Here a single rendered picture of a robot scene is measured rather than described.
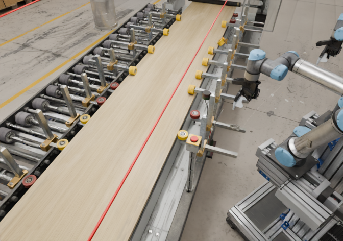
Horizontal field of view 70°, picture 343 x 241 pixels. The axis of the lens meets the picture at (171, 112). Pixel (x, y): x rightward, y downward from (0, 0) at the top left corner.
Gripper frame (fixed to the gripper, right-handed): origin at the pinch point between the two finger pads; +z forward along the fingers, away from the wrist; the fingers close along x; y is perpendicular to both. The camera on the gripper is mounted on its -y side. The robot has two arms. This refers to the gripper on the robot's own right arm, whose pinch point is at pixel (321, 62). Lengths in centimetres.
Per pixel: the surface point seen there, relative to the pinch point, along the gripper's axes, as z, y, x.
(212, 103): 23, -29, -77
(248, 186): 132, 1, -39
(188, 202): 62, 7, -125
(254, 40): 87, -162, 142
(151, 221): 70, 0, -150
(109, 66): 35, -138, -111
